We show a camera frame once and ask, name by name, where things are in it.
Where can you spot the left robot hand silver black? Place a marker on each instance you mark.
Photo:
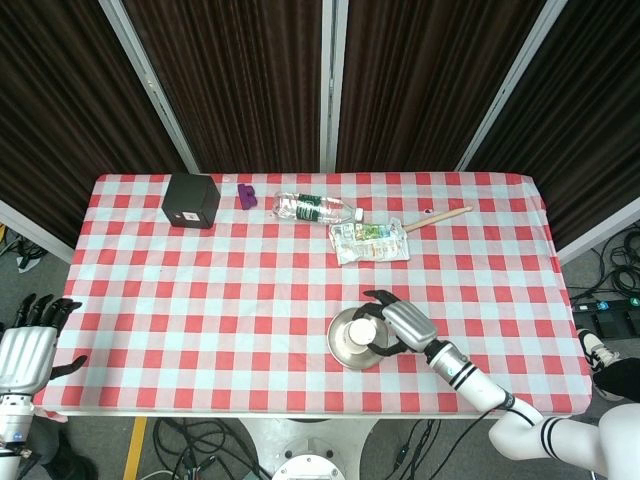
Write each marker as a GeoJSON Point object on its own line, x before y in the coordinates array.
{"type": "Point", "coordinates": [25, 355]}

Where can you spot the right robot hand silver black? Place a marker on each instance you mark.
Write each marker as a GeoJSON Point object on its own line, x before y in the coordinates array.
{"type": "Point", "coordinates": [410, 325]}

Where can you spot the white paper cup blue stripe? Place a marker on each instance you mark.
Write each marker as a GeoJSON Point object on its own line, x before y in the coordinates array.
{"type": "Point", "coordinates": [362, 332]}

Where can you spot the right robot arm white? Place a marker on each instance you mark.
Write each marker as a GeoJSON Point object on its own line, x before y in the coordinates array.
{"type": "Point", "coordinates": [475, 385]}

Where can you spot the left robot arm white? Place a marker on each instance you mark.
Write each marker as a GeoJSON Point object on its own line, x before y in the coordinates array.
{"type": "Point", "coordinates": [12, 430]}

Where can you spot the round silver metal plate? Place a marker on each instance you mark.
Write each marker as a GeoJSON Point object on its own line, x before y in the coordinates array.
{"type": "Point", "coordinates": [345, 350]}

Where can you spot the crumpled silver snack bag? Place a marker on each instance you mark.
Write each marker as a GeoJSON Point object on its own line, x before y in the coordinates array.
{"type": "Point", "coordinates": [370, 242]}

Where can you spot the wooden stick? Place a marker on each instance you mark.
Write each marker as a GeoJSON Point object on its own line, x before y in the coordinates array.
{"type": "Point", "coordinates": [440, 217]}

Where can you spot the clear plastic bottle green label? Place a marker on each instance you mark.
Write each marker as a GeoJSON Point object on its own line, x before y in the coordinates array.
{"type": "Point", "coordinates": [310, 208]}

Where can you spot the red white checkered tablecloth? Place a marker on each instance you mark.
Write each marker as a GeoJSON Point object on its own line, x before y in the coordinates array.
{"type": "Point", "coordinates": [225, 300]}

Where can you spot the white sneaker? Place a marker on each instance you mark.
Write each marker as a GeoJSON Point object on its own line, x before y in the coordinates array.
{"type": "Point", "coordinates": [597, 347]}

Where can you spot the black power strip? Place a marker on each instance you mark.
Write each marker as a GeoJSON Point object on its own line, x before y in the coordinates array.
{"type": "Point", "coordinates": [607, 304]}

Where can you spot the purple plastic block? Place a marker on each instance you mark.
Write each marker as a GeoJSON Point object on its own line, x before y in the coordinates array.
{"type": "Point", "coordinates": [246, 196]}

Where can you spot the black trouser leg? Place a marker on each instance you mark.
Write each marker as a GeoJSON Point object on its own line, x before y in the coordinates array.
{"type": "Point", "coordinates": [620, 377]}

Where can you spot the black cardboard box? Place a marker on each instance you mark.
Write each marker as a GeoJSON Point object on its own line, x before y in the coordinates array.
{"type": "Point", "coordinates": [192, 200]}

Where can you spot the dark brown curtain panel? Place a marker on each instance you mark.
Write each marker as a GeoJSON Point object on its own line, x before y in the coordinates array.
{"type": "Point", "coordinates": [65, 125]}
{"type": "Point", "coordinates": [240, 85]}
{"type": "Point", "coordinates": [590, 125]}
{"type": "Point", "coordinates": [430, 85]}

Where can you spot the white partition frame post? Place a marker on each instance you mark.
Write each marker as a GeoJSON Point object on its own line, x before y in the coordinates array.
{"type": "Point", "coordinates": [35, 230]}
{"type": "Point", "coordinates": [150, 80]}
{"type": "Point", "coordinates": [332, 85]}
{"type": "Point", "coordinates": [515, 85]}
{"type": "Point", "coordinates": [600, 230]}

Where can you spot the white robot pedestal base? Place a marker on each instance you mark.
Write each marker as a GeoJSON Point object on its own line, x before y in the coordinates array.
{"type": "Point", "coordinates": [305, 450]}

